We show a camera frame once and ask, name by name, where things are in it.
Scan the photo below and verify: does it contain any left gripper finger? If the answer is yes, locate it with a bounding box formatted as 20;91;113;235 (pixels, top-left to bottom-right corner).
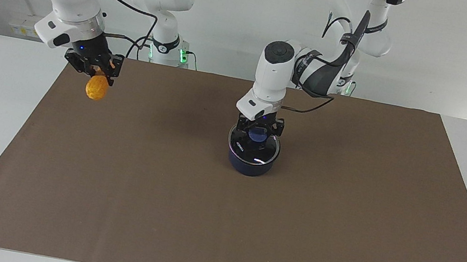
266;116;287;138
236;115;256;134

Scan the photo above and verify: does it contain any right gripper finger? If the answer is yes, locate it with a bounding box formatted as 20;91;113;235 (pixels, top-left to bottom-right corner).
62;48;98;77
100;52;125;88

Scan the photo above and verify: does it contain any yellow corn cob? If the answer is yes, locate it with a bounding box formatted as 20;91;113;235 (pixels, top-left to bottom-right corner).
84;69;112;103

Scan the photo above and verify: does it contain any glass lid with blue knob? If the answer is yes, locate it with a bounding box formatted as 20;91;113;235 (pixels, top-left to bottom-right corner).
225;122;285;168

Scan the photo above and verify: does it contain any dark blue saucepan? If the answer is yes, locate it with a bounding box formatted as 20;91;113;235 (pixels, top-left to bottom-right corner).
223;124;284;181

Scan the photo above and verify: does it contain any brown table mat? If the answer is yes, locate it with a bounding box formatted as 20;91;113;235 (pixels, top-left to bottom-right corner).
0;35;467;262

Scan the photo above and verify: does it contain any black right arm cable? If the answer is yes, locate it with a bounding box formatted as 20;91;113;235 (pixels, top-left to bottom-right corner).
74;0;162;62

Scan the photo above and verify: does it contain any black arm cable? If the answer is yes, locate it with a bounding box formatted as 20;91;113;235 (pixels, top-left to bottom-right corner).
74;0;162;62
280;0;373;123

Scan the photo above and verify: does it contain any white wall socket box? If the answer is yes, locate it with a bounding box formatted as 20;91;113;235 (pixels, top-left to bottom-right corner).
7;13;45;40

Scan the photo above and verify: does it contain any black right base cable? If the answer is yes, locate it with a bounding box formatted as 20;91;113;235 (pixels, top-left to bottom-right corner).
183;50;200;71

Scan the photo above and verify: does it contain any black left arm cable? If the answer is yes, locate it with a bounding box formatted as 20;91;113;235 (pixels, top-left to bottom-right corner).
280;0;373;123

